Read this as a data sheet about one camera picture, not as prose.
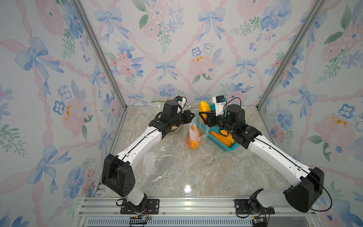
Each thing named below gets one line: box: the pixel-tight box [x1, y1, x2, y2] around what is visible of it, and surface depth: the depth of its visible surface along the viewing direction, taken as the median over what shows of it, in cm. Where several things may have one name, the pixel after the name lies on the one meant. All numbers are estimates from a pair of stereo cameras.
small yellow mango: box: [198, 101, 211, 124], surface depth 71 cm
